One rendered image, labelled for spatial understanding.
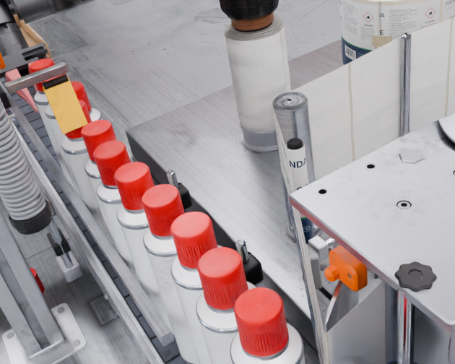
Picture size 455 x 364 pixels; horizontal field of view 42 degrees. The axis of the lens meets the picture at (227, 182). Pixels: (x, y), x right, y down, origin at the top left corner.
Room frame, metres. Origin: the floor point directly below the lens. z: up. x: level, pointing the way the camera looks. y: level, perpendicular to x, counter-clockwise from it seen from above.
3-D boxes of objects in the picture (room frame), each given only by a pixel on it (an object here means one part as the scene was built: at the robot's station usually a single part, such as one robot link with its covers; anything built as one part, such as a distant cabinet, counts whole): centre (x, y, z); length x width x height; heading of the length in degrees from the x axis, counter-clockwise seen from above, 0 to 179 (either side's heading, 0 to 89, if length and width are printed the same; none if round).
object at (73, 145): (0.62, 0.16, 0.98); 0.05 x 0.05 x 0.20
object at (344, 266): (0.29, -0.07, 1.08); 0.03 x 0.02 x 0.02; 24
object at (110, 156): (0.50, 0.11, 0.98); 0.05 x 0.05 x 0.20
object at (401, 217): (0.26, -0.11, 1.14); 0.14 x 0.11 x 0.01; 24
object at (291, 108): (0.56, -0.08, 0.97); 0.05 x 0.05 x 0.19
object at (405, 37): (0.66, -0.25, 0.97); 0.02 x 0.02 x 0.19
